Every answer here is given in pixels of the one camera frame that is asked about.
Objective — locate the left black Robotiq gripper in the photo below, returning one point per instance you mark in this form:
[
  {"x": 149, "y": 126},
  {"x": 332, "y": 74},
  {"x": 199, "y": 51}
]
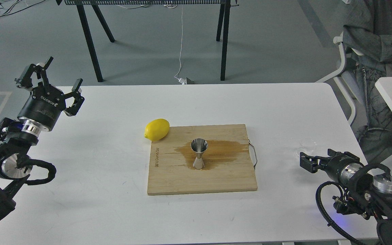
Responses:
[{"x": 46, "y": 102}]

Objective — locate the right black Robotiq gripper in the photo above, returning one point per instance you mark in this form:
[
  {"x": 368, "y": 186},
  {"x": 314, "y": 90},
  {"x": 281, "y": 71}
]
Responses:
[{"x": 340, "y": 166}]

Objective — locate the steel double jigger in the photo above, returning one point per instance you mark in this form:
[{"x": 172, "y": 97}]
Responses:
[{"x": 199, "y": 146}]

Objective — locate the small clear glass beaker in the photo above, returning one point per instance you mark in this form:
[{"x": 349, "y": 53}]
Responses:
[{"x": 307, "y": 146}]

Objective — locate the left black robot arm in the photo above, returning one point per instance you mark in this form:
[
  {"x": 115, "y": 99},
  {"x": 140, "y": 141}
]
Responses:
[{"x": 16, "y": 167}]

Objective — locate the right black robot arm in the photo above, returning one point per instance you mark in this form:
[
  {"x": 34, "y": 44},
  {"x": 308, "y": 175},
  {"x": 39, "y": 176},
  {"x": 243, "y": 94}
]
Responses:
[{"x": 365, "y": 190}]

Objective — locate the white office chair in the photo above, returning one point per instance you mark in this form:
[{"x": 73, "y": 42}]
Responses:
[{"x": 344, "y": 77}]

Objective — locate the bamboo cutting board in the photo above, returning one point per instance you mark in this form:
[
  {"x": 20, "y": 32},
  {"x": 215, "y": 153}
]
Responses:
[{"x": 228, "y": 165}]

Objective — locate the yellow lemon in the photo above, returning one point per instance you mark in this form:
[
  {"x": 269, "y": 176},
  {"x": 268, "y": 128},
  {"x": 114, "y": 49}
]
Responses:
[{"x": 157, "y": 129}]

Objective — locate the white power adapter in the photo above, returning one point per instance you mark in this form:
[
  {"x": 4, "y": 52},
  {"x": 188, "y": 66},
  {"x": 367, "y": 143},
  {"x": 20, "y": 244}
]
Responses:
[{"x": 186, "y": 81}]

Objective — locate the person in grey jacket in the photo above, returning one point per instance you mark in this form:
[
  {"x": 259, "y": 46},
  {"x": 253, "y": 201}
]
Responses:
[{"x": 367, "y": 27}]

